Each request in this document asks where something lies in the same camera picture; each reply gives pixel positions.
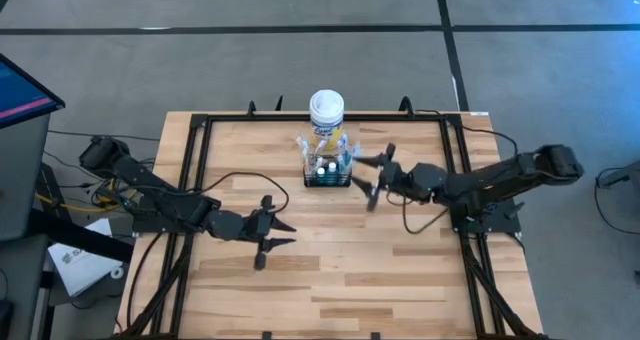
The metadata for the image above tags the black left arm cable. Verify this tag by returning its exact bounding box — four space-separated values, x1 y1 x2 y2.
197 171 291 215

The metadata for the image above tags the grey stand leg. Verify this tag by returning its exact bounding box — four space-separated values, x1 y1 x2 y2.
594 158 640 191

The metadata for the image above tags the white Lysol wipes canister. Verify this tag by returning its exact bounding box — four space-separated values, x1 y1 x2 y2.
308 89 346 151

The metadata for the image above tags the purple white toothbrush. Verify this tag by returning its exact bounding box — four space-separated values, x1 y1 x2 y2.
312 138 329 169

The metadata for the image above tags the blue screen monitor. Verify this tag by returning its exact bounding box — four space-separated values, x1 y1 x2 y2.
0 53 66 130

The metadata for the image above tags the yellow cable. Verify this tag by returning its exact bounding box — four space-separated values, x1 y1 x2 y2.
33 179 136 214

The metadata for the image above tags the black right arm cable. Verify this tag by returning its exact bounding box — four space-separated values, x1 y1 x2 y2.
384 192 451 235

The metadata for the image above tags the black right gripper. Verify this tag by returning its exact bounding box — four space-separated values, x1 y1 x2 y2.
350 142 450 214

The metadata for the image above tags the black wire caddy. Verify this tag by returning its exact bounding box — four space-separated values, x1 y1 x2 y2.
303 152 353 189

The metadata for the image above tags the black aluminium table frame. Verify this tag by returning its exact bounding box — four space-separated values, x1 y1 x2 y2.
117 95 549 340

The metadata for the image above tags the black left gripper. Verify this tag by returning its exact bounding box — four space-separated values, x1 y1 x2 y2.
207 194 298 272

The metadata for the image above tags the black desk beam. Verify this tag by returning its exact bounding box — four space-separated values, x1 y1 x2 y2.
24 207 134 264

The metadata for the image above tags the white paper booklet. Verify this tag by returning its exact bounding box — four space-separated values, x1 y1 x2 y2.
48 218 124 298

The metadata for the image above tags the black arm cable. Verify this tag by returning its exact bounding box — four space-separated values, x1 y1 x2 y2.
197 171 291 215
384 192 451 235

